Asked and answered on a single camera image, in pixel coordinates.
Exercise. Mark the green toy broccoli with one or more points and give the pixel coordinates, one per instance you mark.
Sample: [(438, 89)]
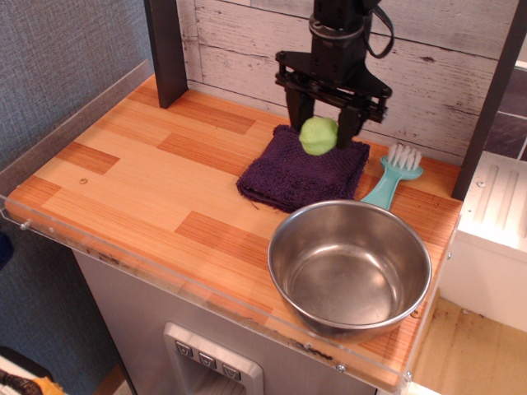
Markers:
[(318, 135)]

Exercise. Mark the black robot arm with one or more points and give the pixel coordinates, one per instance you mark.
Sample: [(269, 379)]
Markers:
[(344, 14)]

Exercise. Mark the dark left shelf post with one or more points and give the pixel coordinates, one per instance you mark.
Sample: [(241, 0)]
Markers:
[(167, 50)]

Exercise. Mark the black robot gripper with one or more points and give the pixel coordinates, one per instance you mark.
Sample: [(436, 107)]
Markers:
[(334, 72)]

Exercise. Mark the teal dish brush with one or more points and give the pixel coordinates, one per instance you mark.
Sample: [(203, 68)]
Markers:
[(402, 163)]

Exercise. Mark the grey toy fridge cabinet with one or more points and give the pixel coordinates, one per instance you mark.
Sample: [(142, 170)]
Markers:
[(136, 311)]

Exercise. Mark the silver ice dispenser panel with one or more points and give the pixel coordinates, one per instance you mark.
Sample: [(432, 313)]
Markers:
[(204, 367)]

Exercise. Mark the stainless steel bowl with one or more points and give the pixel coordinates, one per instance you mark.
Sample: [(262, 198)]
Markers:
[(349, 269)]

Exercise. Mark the dark right shelf post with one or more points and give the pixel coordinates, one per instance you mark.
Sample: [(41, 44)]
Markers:
[(509, 55)]

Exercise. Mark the clear acrylic left guard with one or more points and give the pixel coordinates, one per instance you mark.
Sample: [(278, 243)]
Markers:
[(48, 147)]

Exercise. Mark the purple folded cloth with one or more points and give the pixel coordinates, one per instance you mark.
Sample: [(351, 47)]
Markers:
[(287, 178)]

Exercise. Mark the dark shelf post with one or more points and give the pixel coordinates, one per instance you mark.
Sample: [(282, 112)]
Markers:
[(509, 55), (167, 50)]

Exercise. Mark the white toy sink unit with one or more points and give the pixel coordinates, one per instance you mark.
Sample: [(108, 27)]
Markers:
[(485, 272)]

